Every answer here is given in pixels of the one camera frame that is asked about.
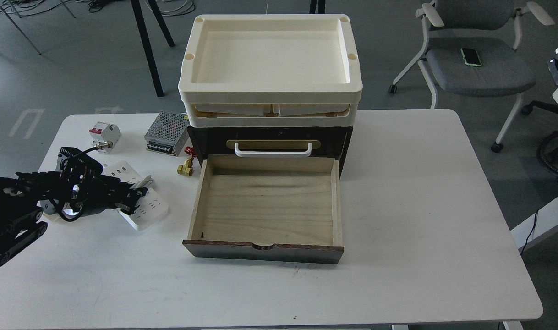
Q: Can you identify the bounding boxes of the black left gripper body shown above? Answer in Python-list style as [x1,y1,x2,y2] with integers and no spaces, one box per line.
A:
[55,147,112,222]

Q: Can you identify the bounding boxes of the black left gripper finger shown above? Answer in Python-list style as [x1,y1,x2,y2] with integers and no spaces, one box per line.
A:
[103,177,148,215]

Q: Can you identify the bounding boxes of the white power strip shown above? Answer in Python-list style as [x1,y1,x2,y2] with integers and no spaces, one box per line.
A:
[103,161,169,231]

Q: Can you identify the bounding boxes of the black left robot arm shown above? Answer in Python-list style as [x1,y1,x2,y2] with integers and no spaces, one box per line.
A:
[0,147,148,267]

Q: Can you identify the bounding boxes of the cream plastic tray cabinet top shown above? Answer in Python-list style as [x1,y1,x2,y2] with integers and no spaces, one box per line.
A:
[178,13,362,128]

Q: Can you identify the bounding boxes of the dark wooden cabinet body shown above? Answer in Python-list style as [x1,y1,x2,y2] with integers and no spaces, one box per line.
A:
[188,126,353,169]

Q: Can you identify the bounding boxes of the white red circuit breaker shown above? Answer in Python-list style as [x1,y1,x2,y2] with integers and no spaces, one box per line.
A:
[88,121,122,154]

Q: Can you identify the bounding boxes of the metal mesh power supply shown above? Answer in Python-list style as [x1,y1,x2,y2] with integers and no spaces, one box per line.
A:
[144,111,190,156]

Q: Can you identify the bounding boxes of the open wooden drawer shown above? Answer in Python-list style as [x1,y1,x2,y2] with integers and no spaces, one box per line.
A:
[183,155,345,264]

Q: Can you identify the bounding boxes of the black stand legs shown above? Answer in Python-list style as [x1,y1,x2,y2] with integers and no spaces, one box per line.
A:
[131,0,175,97]

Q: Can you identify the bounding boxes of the green case smartphone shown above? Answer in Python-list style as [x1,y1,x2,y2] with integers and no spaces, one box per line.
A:
[460,48,482,67]

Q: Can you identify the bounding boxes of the white side table edge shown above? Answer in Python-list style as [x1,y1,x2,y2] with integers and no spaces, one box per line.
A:
[511,197,558,253]

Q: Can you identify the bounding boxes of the brass valve red handle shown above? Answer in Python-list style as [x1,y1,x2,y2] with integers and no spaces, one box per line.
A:
[176,146,196,177]

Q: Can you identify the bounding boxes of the white drawer handle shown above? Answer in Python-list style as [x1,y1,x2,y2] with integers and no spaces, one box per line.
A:
[234,141,312,158]

